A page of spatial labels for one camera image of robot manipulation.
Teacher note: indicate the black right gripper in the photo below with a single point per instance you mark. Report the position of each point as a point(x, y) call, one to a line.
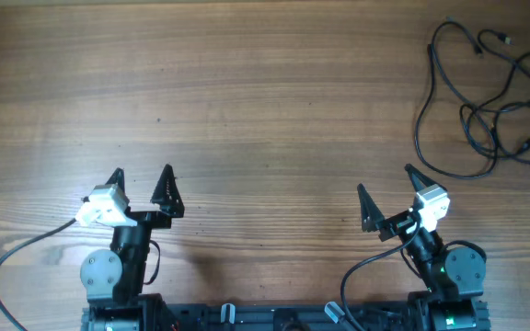
point(374, 218)

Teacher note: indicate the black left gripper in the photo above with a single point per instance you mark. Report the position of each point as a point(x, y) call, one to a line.
point(169, 205)

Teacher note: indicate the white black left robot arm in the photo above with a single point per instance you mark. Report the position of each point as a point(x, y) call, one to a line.
point(114, 277)

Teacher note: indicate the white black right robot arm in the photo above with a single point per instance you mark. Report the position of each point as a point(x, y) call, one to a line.
point(453, 273)

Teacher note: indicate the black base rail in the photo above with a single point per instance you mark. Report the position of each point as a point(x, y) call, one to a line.
point(292, 317)

